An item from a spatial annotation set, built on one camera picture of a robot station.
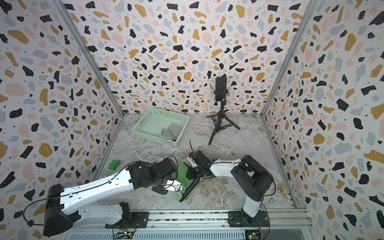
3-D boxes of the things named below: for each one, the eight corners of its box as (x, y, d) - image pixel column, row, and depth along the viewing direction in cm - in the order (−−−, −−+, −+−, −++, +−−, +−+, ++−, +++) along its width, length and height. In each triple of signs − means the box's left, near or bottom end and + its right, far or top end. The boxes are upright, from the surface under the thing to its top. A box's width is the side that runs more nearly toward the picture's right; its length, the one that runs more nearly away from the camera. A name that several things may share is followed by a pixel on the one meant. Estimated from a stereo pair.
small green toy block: (110, 170, 93) (107, 167, 90) (113, 162, 96) (110, 159, 93) (117, 170, 93) (115, 167, 90) (120, 162, 96) (118, 159, 93)
